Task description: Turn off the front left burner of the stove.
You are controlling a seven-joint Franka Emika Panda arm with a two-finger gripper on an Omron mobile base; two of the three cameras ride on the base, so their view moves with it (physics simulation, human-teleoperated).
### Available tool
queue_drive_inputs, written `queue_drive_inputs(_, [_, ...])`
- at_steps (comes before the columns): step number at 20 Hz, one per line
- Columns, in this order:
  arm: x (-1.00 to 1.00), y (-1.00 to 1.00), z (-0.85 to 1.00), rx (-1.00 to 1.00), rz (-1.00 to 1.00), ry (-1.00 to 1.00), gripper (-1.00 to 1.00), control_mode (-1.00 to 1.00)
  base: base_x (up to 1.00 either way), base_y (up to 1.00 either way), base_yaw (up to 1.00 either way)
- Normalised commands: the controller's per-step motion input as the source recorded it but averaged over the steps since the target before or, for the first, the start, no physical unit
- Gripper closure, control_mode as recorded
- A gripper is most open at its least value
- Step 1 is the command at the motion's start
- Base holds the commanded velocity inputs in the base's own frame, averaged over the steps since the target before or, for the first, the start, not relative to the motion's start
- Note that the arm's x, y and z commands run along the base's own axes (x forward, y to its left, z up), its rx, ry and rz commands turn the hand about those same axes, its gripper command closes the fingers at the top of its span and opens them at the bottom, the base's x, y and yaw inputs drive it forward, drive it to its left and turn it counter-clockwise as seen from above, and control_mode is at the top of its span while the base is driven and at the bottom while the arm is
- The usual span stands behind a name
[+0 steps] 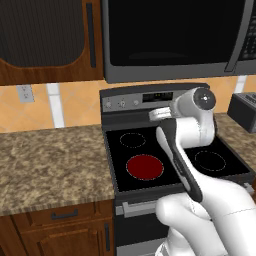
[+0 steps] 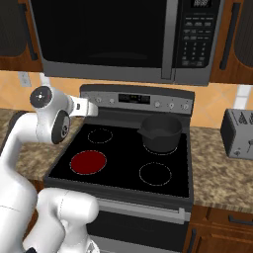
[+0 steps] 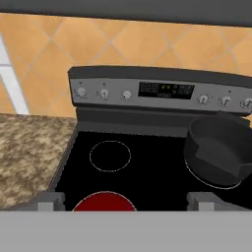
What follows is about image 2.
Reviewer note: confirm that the brown base cupboard door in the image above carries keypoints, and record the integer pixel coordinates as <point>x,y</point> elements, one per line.
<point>224,242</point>

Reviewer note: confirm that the black and silver microwave oven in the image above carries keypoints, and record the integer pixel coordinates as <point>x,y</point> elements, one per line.
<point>105,36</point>

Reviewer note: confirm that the silver stove knob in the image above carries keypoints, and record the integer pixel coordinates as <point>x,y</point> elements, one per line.
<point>185,106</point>
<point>157,104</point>
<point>112,101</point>
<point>171,105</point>
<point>98,100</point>

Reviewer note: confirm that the black oven door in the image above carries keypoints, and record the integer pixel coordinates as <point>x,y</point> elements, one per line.
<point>141,230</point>

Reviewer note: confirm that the white wall outlet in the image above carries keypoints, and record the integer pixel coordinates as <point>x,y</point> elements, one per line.
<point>24,79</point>

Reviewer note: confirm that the black and silver stove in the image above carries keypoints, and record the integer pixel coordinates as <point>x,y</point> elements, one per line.
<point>131,158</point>

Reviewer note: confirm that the brown drawer front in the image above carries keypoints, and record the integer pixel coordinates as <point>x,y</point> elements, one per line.
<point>220,219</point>

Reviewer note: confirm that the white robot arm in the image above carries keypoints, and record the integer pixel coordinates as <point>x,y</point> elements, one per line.
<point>16,197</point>

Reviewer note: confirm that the brown wall cupboard door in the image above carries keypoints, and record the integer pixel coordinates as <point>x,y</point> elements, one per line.
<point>243,39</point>
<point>10,33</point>

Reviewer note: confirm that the dark grey pot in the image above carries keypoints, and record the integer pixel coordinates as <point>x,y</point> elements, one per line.
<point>161,131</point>

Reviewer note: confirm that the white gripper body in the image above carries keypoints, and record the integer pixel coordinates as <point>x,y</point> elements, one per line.
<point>91,110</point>

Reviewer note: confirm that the silver toaster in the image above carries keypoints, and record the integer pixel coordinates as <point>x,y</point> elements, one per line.
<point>237,135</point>

